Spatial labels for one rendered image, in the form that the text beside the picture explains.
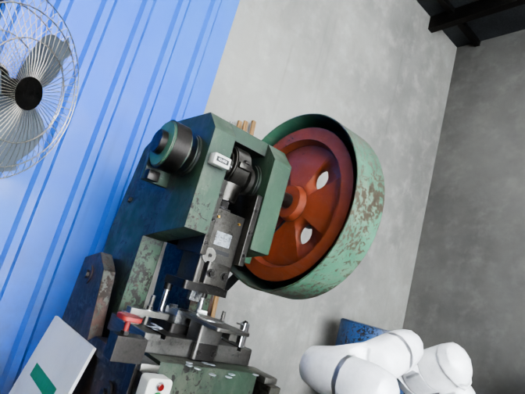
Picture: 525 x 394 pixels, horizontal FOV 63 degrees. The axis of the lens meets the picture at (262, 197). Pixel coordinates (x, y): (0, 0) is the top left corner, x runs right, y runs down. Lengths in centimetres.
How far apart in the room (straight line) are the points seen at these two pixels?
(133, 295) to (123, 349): 48
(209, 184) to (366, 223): 61
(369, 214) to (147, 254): 87
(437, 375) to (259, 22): 285
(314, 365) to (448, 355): 37
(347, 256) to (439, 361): 57
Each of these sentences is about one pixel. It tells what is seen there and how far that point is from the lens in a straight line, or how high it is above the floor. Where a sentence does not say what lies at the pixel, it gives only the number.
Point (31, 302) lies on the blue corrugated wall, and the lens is 264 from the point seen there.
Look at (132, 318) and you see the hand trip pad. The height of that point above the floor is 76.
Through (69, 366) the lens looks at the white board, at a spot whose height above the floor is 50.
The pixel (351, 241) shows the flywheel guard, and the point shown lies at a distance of 165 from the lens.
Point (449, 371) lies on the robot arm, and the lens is 127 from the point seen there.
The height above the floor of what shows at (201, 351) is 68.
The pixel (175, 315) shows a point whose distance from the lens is 162.
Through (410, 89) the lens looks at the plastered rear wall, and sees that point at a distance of 496.
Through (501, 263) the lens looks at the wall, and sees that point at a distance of 460.
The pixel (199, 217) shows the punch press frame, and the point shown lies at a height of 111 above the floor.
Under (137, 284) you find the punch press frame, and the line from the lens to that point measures 176.
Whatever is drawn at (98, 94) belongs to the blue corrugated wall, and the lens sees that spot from 273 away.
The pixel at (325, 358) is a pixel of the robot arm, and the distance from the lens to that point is 109.
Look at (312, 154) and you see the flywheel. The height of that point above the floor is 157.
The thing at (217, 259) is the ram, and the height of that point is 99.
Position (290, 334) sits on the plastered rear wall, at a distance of 368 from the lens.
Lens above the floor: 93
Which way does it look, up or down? 12 degrees up
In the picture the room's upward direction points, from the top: 16 degrees clockwise
